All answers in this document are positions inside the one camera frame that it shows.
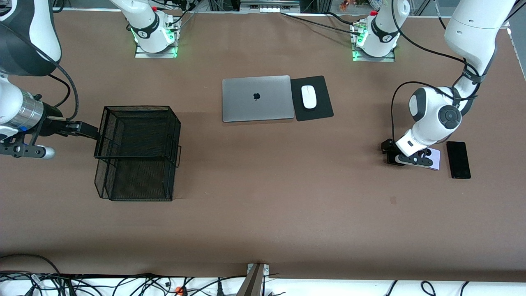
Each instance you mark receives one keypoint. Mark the lilac flip phone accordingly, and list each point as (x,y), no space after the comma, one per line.
(435,162)

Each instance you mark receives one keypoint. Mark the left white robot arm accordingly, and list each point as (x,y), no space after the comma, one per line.
(472,24)

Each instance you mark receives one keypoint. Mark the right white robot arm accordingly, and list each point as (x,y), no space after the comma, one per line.
(24,41)

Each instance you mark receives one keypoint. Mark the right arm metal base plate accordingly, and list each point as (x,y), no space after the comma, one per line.
(141,54)

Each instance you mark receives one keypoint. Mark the large black smartphone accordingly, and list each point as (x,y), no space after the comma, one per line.
(458,160)

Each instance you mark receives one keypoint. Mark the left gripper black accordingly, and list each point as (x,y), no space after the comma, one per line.
(387,146)

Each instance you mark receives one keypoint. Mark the black mesh two-tier organizer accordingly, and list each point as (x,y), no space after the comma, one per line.
(162,123)

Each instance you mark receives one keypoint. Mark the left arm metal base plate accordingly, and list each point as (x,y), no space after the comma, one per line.
(388,60)

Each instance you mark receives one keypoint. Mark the grey metal camera post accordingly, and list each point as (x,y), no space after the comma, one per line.
(252,283)

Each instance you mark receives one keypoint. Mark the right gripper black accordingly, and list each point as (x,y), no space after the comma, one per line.
(51,120)

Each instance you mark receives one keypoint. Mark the white computer mouse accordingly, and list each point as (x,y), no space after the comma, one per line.
(309,96)

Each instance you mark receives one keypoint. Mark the silver closed laptop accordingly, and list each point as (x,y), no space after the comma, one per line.
(246,102)

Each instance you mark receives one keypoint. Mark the black mouse pad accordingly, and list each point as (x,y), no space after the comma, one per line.
(322,111)

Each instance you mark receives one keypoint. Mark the silver box on frame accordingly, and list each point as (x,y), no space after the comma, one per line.
(267,5)

